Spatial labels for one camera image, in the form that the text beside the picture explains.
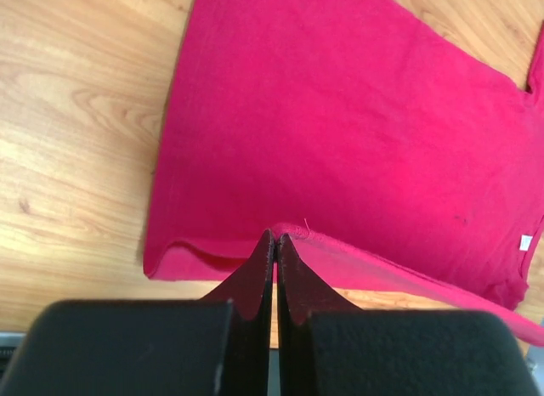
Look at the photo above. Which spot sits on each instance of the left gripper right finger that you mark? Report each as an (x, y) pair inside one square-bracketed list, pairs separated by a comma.
[(329, 346)]

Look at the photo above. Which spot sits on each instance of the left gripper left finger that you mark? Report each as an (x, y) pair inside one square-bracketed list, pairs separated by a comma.
[(215, 345)]

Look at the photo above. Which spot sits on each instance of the magenta t shirt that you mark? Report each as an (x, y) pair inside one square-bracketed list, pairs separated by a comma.
[(393, 160)]

